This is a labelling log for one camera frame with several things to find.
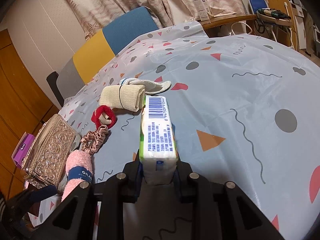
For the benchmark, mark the white knitted gloves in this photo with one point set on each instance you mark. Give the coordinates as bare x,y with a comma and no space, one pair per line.
151,87

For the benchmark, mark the patterned light blue tablecloth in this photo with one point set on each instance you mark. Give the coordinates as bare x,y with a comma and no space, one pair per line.
243,108

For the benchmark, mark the grey yellow blue chair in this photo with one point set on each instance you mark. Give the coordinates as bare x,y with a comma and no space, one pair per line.
99,50

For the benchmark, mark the pink towel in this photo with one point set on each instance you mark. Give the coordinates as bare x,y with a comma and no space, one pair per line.
78,169

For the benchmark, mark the pink satin scrunchie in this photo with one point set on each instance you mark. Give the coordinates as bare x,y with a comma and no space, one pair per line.
92,141

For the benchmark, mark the beige cloth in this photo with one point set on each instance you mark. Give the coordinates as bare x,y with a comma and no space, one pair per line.
128,97

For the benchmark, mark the blue folding chair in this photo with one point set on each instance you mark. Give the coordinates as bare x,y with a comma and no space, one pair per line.
275,19

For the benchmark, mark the blue tissue packet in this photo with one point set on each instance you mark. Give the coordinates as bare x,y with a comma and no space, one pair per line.
157,149

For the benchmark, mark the purple carton box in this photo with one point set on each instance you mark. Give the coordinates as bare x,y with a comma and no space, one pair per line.
22,149

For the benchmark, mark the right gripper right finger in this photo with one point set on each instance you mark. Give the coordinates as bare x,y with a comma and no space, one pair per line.
181,179

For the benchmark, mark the ornate silver tissue box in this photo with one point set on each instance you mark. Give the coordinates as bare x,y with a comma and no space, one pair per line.
44,163

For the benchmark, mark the wooden side desk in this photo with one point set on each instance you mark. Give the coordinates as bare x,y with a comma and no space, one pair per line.
211,26

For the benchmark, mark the white carton on desk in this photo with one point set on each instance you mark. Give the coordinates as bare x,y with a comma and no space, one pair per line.
203,9

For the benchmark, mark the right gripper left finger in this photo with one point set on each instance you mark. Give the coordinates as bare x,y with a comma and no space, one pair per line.
138,169

